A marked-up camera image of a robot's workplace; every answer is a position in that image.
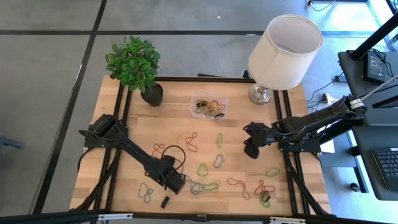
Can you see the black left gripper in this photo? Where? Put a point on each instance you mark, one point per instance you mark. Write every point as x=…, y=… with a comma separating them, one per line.
x=168, y=174

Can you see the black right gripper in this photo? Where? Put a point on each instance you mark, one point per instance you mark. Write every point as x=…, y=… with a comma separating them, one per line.
x=261, y=133

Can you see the long thin blue rubber band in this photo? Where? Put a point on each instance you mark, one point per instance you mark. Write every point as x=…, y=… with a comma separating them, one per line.
x=189, y=182

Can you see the small black block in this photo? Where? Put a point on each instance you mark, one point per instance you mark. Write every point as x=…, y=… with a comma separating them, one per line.
x=164, y=202

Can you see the green rubber band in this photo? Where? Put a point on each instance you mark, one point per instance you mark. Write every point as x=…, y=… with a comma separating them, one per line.
x=278, y=170
x=198, y=171
x=216, y=186
x=264, y=206
x=220, y=134

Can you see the wide blue rubber band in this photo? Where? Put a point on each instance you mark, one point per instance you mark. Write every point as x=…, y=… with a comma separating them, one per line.
x=196, y=188

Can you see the long red rubber band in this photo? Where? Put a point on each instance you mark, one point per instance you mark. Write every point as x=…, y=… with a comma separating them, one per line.
x=239, y=185
x=190, y=141

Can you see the black rubber band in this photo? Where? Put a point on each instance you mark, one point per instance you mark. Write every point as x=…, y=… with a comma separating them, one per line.
x=268, y=196
x=219, y=116

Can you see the yellow rubber band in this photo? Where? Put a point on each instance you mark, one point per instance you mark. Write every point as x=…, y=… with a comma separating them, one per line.
x=200, y=104
x=217, y=196
x=208, y=112

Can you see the clear plastic bin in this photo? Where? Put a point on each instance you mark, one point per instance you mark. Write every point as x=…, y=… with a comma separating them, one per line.
x=194, y=96

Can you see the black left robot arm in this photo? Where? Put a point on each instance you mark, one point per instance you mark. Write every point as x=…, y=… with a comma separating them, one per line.
x=133, y=152

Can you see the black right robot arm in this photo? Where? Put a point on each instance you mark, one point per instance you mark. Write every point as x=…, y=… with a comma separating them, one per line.
x=317, y=119

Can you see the white sheet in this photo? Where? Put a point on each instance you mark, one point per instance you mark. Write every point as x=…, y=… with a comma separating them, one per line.
x=328, y=147

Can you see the white power strip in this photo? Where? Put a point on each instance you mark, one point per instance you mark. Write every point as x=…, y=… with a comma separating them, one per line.
x=328, y=99

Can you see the white-shade silver table lamp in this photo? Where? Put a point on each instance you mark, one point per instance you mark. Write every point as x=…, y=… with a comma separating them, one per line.
x=280, y=62

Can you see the black caster wheel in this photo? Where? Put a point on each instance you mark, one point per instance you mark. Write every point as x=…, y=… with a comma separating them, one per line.
x=354, y=187

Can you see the black keyboard tray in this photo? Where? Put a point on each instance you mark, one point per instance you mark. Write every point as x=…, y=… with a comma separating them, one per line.
x=363, y=161

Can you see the green plant in black pot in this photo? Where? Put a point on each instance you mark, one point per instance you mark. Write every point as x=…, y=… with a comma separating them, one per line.
x=133, y=62

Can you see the black desk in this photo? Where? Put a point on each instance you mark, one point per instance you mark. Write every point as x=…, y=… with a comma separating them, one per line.
x=357, y=84

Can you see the black keyboard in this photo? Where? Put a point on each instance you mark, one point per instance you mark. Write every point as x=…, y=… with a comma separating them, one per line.
x=388, y=168

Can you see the black power adapter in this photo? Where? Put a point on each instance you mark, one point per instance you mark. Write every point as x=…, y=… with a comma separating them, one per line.
x=374, y=67

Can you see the grey chair leg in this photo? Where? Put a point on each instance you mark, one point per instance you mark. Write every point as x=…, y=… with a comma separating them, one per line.
x=9, y=143

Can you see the black pole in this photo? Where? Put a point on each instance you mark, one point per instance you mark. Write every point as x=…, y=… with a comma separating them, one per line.
x=373, y=37

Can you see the silver bracket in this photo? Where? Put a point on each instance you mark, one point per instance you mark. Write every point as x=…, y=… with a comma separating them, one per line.
x=115, y=216
x=287, y=220

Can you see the black camera rig beam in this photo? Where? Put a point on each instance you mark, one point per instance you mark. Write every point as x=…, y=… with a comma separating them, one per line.
x=46, y=217

